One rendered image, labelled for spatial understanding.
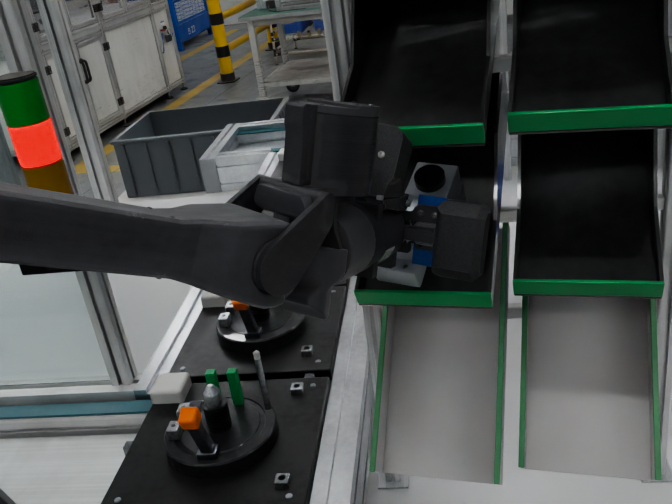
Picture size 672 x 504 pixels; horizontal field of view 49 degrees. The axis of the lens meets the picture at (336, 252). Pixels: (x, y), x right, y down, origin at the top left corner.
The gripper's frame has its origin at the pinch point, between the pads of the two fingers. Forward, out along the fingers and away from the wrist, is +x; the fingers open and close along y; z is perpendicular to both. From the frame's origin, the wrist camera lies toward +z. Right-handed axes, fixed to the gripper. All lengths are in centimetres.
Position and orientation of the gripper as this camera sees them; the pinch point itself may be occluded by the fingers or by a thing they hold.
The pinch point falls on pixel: (396, 218)
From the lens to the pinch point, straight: 66.1
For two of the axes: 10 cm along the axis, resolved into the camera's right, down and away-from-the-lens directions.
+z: 0.8, -9.7, -2.2
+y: -9.0, -1.6, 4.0
